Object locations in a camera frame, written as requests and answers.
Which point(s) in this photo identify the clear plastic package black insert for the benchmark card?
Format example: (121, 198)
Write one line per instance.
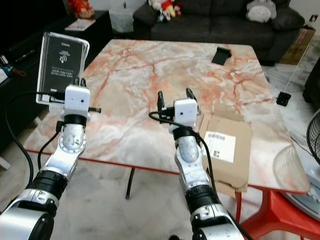
(62, 62)

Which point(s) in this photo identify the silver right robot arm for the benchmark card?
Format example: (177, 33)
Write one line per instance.
(188, 150)

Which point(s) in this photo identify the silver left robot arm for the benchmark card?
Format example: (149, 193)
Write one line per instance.
(72, 140)

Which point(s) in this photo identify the black tv cabinet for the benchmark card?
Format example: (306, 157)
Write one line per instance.
(25, 65)

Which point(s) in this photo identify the red white pamphlet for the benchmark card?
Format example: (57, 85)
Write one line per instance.
(80, 24)

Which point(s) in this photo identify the blue white small box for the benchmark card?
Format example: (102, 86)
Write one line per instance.
(5, 73)

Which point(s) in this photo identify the dark grey sofa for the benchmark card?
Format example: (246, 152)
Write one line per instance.
(220, 30)

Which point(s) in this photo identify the white woven basket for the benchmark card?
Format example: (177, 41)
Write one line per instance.
(122, 21)

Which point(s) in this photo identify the red orange plush toy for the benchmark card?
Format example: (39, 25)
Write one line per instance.
(81, 7)

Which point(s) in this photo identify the black metal table leg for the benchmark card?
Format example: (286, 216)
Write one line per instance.
(131, 183)

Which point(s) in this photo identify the red white plush doll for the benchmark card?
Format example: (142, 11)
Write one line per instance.
(165, 8)

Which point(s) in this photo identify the flat brown cardboard box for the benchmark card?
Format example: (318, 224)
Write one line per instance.
(240, 170)

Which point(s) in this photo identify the small black floor plug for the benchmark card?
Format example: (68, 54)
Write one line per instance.
(283, 98)

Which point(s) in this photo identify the grey white plush toy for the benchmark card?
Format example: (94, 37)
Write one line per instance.
(261, 11)

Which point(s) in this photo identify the upright brown cardboard carton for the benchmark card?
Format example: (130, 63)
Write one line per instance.
(299, 46)

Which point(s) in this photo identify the dark chair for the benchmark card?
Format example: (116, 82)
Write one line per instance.
(313, 85)

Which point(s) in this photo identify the white floor fan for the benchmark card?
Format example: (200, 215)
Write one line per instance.
(311, 150)

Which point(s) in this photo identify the red plastic stool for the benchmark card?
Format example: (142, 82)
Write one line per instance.
(280, 215)

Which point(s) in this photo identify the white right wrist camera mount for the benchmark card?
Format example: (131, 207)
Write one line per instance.
(186, 111)

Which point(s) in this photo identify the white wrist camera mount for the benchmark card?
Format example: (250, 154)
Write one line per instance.
(186, 111)
(77, 100)

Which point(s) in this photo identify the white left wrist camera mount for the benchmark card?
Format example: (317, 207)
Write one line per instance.
(77, 100)

